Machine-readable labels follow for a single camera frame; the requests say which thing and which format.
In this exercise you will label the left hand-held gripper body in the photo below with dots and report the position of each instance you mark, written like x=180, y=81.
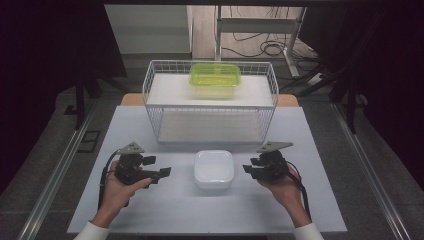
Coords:
x=130, y=166

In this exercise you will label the white metal desk frame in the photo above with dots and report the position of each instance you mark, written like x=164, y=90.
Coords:
x=256, y=25

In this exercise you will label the green plastic container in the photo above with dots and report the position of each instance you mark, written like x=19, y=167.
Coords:
x=215, y=78

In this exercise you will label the black stand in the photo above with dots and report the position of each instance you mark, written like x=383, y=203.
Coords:
x=350, y=100
x=80, y=100

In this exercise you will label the metal floor rail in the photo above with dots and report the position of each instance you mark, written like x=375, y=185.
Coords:
x=366, y=156
x=56, y=173

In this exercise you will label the white power strip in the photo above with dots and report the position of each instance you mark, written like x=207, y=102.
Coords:
x=315, y=79

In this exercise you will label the person's right hand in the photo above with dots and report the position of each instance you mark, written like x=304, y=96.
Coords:
x=286, y=193

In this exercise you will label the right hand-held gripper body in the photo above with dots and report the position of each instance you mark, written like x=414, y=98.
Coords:
x=271, y=165

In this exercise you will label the white cabinet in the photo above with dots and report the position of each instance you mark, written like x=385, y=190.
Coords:
x=150, y=30

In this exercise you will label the person's left hand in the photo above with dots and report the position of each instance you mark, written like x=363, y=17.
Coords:
x=116, y=196

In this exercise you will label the clear white plastic container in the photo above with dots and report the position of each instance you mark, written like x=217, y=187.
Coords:
x=213, y=168

